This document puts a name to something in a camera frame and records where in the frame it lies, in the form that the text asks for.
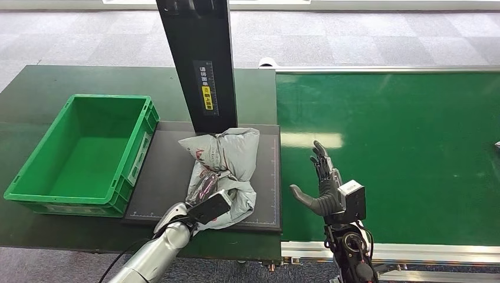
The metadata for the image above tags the black scanner column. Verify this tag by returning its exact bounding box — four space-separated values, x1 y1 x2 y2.
155 0 238 134

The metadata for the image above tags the black and yellow column sticker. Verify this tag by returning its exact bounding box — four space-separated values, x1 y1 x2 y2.
193 60 219 117

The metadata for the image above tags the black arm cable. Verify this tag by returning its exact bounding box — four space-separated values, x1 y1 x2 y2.
353 221 375 261
97 218 188 283

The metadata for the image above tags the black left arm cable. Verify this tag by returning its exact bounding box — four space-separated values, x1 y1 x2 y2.
97 218 188 283

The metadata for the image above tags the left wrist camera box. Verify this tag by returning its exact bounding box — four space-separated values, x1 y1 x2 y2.
186 190 233 225

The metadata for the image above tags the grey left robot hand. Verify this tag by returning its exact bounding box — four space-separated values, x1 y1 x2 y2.
186 170 221 206

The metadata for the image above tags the black scanner base plate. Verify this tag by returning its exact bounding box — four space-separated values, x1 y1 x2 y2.
123 121 283 234

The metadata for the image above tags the green plastic crate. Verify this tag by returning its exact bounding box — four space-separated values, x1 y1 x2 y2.
3 93 161 218

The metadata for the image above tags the dark green table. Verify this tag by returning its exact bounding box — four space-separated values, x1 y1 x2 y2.
0 64 283 262

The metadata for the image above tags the grey plastic mailer package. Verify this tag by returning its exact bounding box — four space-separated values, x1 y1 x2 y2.
178 127 261 232

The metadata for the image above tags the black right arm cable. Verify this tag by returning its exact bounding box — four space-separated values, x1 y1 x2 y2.
353 221 375 261

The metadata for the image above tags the green conveyor belt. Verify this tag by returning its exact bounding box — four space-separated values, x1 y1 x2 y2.
275 72 500 247

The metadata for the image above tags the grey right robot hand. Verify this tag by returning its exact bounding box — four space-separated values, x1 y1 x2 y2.
290 140 344 218

